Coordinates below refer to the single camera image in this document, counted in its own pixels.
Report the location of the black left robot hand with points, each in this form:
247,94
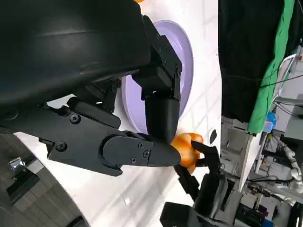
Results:
71,52

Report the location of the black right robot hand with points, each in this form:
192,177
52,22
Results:
210,179

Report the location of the orange white toy bread roll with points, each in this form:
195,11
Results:
187,151
140,1

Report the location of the blue plastic container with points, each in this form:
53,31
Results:
271,121

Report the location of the green cloth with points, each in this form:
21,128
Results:
272,82

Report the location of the lilac plate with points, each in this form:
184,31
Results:
187,63

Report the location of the black backdrop curtain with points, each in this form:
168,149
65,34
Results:
243,59

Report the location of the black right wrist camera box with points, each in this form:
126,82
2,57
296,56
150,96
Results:
177,215

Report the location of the silver metal bracket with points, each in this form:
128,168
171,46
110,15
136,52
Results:
17,164

